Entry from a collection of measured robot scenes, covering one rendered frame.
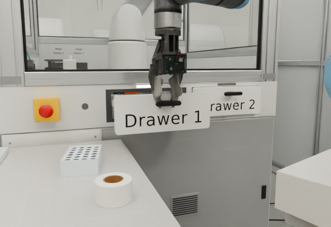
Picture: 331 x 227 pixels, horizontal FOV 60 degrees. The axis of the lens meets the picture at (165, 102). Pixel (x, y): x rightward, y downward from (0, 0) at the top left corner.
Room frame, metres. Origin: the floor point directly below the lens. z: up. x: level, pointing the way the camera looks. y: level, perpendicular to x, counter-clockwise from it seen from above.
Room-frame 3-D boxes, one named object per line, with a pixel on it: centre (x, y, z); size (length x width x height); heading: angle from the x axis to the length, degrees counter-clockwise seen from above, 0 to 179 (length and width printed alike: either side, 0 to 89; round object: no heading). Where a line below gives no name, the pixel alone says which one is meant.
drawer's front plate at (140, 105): (0.83, 0.00, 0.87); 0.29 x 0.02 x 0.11; 108
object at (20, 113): (1.47, 0.17, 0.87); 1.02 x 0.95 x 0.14; 108
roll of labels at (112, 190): (0.51, 0.10, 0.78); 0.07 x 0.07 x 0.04
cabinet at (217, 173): (1.47, 0.17, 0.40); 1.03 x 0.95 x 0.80; 108
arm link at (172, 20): (0.80, -0.01, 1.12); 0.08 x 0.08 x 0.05
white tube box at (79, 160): (0.69, 0.21, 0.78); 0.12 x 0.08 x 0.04; 8
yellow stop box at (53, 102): (0.88, 0.37, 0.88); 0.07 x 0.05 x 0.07; 108
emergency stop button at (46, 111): (0.85, 0.36, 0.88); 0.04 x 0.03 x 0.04; 108
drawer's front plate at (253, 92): (1.10, -0.24, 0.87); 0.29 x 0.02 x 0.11; 108
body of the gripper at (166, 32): (0.79, -0.01, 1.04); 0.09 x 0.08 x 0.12; 18
